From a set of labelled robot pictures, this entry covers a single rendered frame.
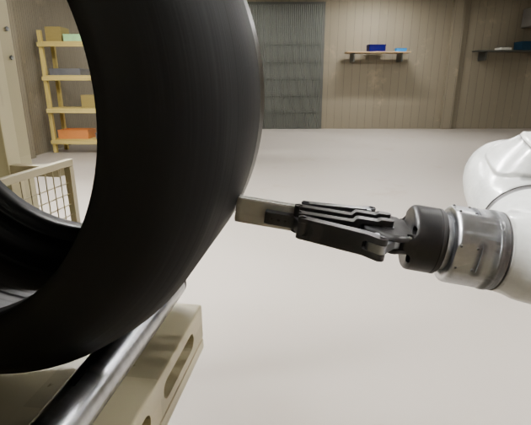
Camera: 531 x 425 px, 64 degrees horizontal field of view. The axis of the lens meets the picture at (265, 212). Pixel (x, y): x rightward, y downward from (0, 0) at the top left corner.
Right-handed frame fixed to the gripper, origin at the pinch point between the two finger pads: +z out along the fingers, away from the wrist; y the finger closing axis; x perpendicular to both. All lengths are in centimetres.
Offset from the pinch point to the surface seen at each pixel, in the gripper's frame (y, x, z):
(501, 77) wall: -1269, -105, -480
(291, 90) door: -1181, 7, 90
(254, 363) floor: -113, 106, 6
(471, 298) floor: -189, 91, -108
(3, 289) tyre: -0.5, 17.7, 35.0
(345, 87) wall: -1208, -22, -59
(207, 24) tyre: 14.0, -18.3, 4.9
